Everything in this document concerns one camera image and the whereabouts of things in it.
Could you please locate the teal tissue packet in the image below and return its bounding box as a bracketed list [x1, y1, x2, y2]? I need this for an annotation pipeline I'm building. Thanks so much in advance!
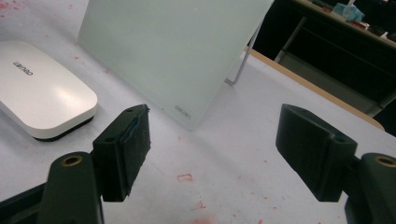
[332, 2, 366, 23]

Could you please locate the white whiteboard eraser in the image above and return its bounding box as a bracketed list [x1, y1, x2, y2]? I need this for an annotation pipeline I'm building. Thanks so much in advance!
[0, 40, 99, 143]

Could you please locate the wooden table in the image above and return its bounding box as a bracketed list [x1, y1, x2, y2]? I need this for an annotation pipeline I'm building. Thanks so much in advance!
[243, 46, 386, 132]

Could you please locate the white table cover sheet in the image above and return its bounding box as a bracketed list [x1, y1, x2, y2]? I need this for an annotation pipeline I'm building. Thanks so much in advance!
[0, 0, 396, 224]

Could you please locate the glass whiteboard with wire stand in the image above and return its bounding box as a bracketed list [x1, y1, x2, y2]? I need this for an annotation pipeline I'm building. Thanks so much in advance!
[78, 0, 276, 132]

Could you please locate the small red object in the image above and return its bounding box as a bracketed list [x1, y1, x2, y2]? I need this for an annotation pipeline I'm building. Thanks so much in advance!
[348, 20, 372, 32]

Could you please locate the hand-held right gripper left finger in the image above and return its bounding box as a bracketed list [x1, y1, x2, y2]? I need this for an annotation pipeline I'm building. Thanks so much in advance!
[92, 104, 152, 203]

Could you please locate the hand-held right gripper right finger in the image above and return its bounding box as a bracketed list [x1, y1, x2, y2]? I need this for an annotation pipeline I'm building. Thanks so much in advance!
[275, 104, 359, 203]

